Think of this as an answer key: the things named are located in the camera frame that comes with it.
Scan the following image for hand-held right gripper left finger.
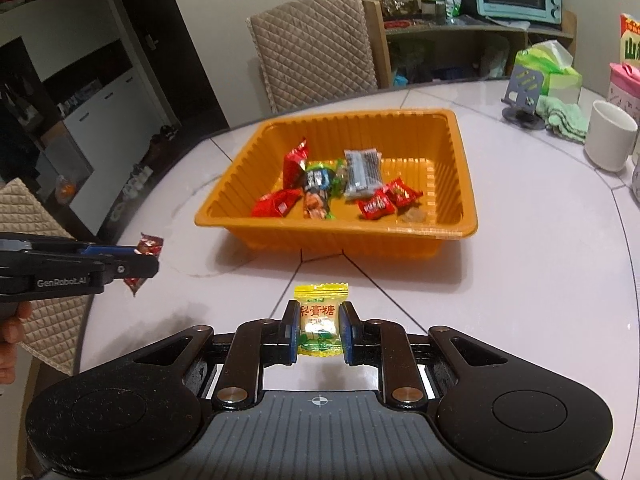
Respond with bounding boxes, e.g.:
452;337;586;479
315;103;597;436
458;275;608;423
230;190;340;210
132;299;302;411

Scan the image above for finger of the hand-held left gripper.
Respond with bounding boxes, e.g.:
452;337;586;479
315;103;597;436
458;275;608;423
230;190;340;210
102;254;161;285
75;242;140;257

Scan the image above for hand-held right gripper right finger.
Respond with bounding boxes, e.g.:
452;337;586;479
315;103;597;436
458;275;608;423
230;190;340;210
337;300;511;408

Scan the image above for dark red candy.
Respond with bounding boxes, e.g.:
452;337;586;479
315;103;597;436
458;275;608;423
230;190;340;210
122;232;165;298

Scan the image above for yellow candy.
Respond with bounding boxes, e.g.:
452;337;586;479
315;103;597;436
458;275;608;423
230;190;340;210
293;282;349;358

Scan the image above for orange plastic tray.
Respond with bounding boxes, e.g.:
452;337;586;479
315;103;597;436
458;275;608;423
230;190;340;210
194;108;479;261

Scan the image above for small red candy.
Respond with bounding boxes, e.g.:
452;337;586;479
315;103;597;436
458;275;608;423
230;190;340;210
382;178;423;207
356;195;393;221

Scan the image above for brown candy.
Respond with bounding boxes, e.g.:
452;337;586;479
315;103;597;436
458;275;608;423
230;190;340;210
397;206;431;226

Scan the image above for dark nut snack packet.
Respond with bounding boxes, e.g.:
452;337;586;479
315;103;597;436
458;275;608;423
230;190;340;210
300;169;336;221

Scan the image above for grey black snack packet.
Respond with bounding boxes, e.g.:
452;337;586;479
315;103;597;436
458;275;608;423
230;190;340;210
342;147;383;200

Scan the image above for green snack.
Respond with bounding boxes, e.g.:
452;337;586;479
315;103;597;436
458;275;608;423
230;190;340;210
305;159;348;191

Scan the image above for large red snack packet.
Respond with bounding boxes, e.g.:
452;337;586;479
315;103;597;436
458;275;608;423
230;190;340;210
282;137;311;191

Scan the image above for person's left hand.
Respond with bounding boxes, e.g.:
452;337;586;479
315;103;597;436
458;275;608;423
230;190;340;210
0;303;32;386

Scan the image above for beige quilted chair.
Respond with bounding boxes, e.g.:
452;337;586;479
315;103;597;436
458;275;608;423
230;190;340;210
0;177;97;377
245;0;379;113

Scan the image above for small orange object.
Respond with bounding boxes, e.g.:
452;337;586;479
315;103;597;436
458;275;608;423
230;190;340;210
55;175;78;203

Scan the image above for white low cabinet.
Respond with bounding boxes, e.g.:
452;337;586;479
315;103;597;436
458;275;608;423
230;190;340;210
45;67;173;201

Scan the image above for dark door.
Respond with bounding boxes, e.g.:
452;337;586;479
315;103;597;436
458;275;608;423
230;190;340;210
102;0;236;133

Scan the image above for wooden shelf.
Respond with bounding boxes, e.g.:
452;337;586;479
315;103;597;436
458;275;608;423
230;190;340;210
362;0;578;91

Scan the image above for grey phone stand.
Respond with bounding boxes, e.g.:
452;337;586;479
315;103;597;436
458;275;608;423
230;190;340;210
501;64;547;128

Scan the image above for green cloth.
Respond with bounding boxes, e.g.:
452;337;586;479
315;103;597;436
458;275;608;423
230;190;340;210
535;95;588;143

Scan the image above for white bag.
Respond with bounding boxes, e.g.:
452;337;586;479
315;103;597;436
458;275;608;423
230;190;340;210
477;40;511;78

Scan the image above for white cup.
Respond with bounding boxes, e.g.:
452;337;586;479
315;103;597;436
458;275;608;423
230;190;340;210
585;100;640;172

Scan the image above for green tissue pack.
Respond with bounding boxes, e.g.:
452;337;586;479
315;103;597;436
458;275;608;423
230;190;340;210
515;40;583;103

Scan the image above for pink bottle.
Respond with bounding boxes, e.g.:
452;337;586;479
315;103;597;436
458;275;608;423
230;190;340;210
606;62;640;111

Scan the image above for yellow green seed bag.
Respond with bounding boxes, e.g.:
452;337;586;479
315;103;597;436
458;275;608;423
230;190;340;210
620;12;640;68

